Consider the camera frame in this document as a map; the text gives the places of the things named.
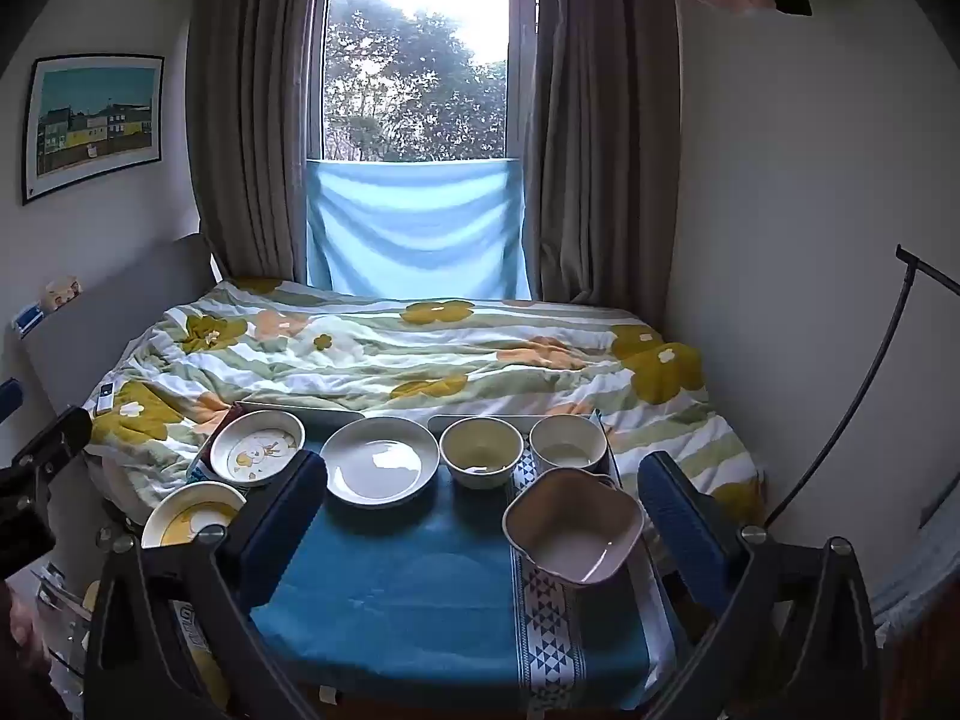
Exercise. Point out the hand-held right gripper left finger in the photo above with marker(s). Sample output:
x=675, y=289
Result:
x=289, y=525

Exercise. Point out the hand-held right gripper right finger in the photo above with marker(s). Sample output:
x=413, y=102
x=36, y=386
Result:
x=682, y=525

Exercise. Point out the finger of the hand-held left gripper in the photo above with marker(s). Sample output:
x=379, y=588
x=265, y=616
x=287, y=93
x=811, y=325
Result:
x=9, y=396
x=56, y=435

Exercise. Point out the cream plate with yellow print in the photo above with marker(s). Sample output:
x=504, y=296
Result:
x=187, y=519

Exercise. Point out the pink square bowl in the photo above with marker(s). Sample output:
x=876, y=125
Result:
x=574, y=536

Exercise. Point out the plain grey plate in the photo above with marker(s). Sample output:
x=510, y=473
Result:
x=379, y=463

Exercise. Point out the white round bowl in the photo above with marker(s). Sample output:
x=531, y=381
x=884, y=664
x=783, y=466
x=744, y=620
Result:
x=568, y=442

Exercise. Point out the cream yellow round bowl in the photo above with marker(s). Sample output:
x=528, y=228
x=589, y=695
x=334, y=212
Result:
x=480, y=452

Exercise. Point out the person's left forearm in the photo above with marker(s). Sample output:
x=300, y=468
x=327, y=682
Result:
x=15, y=637

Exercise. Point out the white remote control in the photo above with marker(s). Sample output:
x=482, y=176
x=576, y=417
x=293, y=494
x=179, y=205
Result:
x=106, y=397

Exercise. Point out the grey headboard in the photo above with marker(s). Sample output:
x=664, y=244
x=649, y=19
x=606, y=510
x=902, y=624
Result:
x=112, y=315

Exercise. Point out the teal tablecloth with patterned border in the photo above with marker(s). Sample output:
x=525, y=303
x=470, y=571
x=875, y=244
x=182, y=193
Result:
x=420, y=585

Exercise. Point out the floral yellow green blanket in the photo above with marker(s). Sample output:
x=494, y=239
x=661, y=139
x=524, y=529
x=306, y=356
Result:
x=420, y=360

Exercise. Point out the light blue window cloth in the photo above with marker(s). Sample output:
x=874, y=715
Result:
x=416, y=229

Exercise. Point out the brown curtain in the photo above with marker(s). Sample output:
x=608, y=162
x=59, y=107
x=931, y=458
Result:
x=247, y=127
x=600, y=135

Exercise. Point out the window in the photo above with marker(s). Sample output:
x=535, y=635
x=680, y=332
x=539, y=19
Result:
x=416, y=52

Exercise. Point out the framed wall picture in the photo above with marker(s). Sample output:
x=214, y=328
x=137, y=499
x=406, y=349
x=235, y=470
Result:
x=94, y=124

